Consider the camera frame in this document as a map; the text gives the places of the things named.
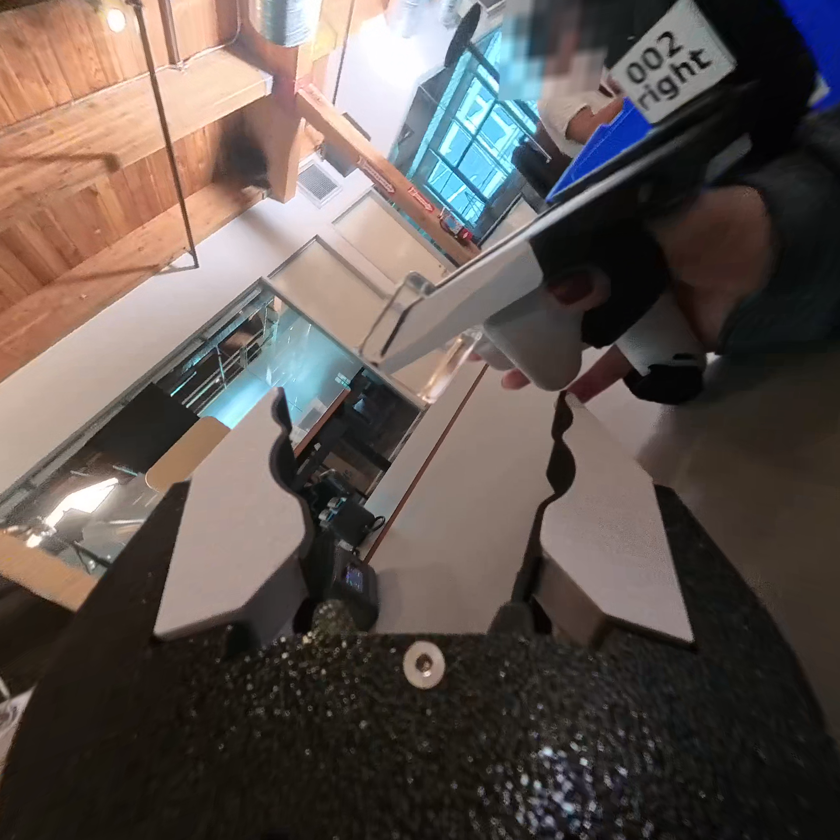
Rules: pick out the person's right hand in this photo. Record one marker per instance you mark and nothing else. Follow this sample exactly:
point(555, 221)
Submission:
point(722, 262)

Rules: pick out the black monitor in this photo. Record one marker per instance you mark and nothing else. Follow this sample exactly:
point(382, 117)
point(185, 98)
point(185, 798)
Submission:
point(144, 413)

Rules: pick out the paned window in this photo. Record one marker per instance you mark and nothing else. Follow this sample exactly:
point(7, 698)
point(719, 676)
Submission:
point(472, 151)

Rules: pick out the wood-edged desk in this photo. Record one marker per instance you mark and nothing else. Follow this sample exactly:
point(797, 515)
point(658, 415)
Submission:
point(326, 420)

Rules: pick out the glass office window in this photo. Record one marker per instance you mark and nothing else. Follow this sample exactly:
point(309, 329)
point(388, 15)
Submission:
point(315, 367)

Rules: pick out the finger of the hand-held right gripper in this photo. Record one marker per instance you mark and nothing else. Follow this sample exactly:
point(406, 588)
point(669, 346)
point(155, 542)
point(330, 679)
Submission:
point(472, 295)

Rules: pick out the black ceiling pipe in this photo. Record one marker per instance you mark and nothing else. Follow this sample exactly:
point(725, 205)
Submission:
point(167, 131)

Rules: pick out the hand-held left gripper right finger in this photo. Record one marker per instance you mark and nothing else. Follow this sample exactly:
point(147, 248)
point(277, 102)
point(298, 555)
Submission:
point(610, 538)

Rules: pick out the fire extinguisher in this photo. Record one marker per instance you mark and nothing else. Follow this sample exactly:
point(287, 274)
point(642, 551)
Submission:
point(459, 231)

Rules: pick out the large blue plastic bin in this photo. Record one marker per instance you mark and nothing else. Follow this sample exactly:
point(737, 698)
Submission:
point(610, 151)

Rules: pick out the white door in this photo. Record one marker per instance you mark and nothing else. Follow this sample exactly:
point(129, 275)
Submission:
point(328, 275)
point(394, 229)

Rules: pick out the clear glass cup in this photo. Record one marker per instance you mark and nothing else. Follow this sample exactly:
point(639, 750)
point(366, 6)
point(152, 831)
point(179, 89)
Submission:
point(446, 371)

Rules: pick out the vent grille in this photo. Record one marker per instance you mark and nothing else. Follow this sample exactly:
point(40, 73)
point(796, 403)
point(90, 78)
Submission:
point(319, 182)

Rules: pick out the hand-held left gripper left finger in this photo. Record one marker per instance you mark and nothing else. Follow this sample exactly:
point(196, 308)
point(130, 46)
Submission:
point(229, 525)

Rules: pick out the silver air duct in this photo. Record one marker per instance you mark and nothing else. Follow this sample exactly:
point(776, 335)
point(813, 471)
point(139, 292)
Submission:
point(289, 19)

